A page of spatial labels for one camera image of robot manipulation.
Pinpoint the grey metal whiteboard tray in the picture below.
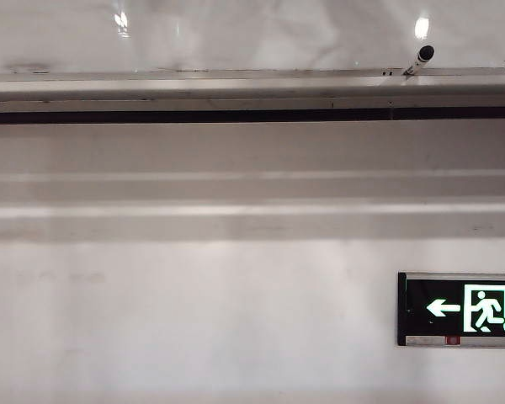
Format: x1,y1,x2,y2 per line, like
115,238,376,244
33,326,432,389
0,66,505,125

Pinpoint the white glossy whiteboard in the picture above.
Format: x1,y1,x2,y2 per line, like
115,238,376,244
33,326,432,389
0,0,505,75

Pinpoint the black green emergency exit sign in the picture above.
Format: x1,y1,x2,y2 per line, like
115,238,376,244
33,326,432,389
396,271,505,349

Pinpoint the white marker with black cap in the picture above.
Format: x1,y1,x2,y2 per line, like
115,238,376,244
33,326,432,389
401,44,436,78

